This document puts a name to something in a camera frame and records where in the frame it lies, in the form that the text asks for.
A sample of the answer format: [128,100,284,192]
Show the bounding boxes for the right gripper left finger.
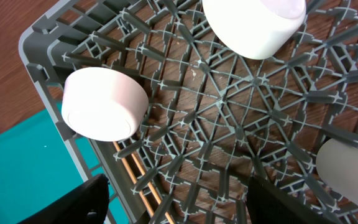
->
[20,174,109,224]

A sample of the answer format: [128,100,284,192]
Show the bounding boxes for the pink bowl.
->
[61,67,149,142]

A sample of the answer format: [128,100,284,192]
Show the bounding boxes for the white bowl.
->
[202,0,306,60]

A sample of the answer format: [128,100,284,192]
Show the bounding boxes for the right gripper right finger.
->
[246,175,331,224]

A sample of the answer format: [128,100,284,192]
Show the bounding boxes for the teal serving tray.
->
[0,102,130,224]

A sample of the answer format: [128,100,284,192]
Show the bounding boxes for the grey dishwasher rack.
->
[19,1,358,223]

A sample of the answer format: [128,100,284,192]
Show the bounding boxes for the small white cup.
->
[316,139,358,205]

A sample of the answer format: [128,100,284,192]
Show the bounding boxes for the wooden chopstick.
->
[113,141,154,217]
[131,153,175,224]

